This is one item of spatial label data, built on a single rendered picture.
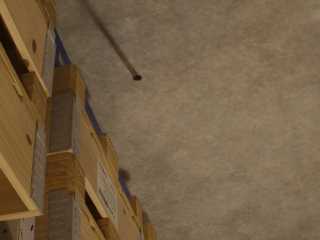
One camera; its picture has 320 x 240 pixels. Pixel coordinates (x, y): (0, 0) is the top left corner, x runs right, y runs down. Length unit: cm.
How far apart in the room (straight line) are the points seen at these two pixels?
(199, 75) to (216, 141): 39
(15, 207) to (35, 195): 7
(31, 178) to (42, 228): 28
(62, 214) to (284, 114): 127
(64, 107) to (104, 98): 65
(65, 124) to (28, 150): 43
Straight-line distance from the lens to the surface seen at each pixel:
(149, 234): 261
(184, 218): 314
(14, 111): 135
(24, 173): 134
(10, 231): 147
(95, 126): 234
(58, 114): 185
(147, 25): 225
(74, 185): 170
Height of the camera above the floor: 173
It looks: 42 degrees down
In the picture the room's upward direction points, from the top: 176 degrees clockwise
